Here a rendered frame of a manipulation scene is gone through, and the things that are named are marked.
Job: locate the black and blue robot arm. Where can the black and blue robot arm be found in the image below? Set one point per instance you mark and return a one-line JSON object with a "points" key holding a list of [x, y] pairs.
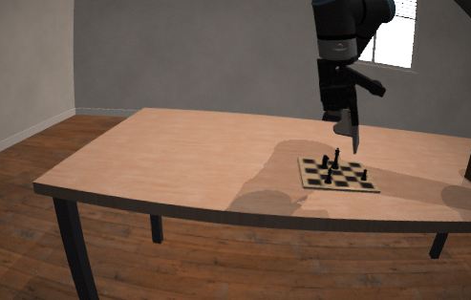
{"points": [[340, 34]]}

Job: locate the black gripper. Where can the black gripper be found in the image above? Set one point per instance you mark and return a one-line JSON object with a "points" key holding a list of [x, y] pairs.
{"points": [[342, 95]]}

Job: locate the tan and black chessboard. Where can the tan and black chessboard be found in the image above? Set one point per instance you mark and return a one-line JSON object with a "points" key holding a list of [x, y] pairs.
{"points": [[346, 178]]}

